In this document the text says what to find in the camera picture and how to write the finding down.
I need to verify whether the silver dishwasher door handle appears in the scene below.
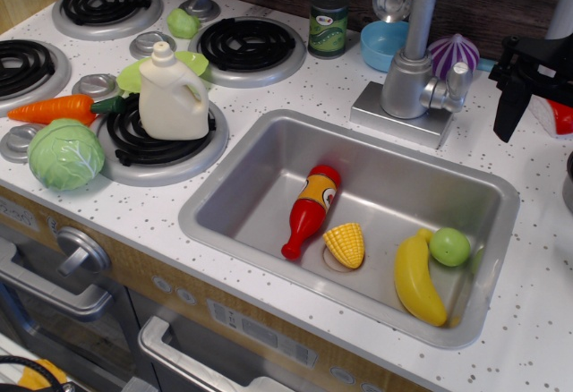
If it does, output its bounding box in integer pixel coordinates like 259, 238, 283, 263
138, 316, 291, 392

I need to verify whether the back left stove burner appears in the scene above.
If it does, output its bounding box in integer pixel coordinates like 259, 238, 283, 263
52, 0, 163, 41

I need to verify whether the silver oven dial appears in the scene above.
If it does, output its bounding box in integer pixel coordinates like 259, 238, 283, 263
56, 226, 111, 277

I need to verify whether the green toy pea can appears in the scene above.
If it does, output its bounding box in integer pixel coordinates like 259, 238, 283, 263
307, 0, 348, 59

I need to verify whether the silver toy faucet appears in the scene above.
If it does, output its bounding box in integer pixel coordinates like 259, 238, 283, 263
350, 0, 473, 149

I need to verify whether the silver oven door handle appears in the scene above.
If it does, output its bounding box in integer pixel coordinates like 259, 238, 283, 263
1, 238, 114, 321

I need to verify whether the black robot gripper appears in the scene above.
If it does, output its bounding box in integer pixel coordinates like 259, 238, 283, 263
490, 35, 572, 142

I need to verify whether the yellow toy banana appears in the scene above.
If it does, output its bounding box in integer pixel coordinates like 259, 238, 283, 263
394, 228, 447, 327

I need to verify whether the silver stove knob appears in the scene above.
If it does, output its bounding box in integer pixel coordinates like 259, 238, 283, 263
179, 0, 221, 22
1, 124, 45, 164
72, 73, 124, 101
129, 30, 176, 60

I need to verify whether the back right stove burner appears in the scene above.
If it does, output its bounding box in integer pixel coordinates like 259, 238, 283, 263
188, 16, 306, 89

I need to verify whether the green toy apple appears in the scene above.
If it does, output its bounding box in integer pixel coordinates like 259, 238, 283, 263
429, 227, 471, 267

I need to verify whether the purple white toy onion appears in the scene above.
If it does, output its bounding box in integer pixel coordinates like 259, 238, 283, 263
428, 34, 480, 80

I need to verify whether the silver stove knob lower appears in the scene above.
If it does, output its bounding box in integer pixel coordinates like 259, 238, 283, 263
72, 73, 124, 101

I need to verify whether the silver stove knob middle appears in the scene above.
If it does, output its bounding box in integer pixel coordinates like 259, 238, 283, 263
129, 30, 176, 60

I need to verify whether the green toy cabbage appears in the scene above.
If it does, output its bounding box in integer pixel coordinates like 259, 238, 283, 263
28, 119, 106, 191

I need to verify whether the silver stove knob top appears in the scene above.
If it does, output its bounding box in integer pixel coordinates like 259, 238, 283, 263
179, 0, 221, 22

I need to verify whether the far left stove burner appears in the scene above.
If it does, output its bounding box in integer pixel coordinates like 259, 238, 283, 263
1, 39, 72, 117

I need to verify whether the silver metal sink basin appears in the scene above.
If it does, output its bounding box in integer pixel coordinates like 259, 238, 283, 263
179, 110, 520, 348

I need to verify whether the front stove burner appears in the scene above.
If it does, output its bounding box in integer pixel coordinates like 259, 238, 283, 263
91, 94, 229, 187

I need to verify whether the light green toy plate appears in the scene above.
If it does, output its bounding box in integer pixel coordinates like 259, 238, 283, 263
116, 51, 209, 93

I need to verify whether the stove burner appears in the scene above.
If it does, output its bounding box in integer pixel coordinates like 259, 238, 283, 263
188, 16, 306, 89
1, 39, 72, 117
52, 0, 163, 41
91, 94, 229, 187

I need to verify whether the silver vertical pole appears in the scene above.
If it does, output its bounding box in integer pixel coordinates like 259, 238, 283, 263
545, 0, 572, 39

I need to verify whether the red toy ketchup bottle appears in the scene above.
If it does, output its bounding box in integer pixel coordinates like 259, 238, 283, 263
281, 165, 341, 260

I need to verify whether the blue toy pan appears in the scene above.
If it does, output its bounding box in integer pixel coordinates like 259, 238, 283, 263
360, 21, 408, 72

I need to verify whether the cream toy detergent bottle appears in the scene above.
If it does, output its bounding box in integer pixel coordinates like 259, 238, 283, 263
139, 41, 210, 141

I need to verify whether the yellow cloth object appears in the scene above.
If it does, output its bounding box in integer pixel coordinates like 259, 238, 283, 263
17, 359, 67, 391

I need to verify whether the silver stove knob front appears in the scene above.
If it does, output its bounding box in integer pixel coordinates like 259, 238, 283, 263
1, 124, 45, 164

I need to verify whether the red white toy cheese wedge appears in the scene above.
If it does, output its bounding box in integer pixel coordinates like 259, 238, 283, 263
528, 96, 572, 138

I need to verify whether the black cable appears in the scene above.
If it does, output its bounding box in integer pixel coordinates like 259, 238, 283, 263
0, 354, 75, 392

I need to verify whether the orange toy carrot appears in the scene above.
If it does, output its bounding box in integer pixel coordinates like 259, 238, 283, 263
7, 94, 126, 125

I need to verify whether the small green toy lettuce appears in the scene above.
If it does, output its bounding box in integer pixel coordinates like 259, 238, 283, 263
167, 8, 201, 39

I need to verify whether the yellow toy corn piece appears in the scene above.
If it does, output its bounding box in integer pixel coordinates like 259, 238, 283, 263
322, 223, 365, 269

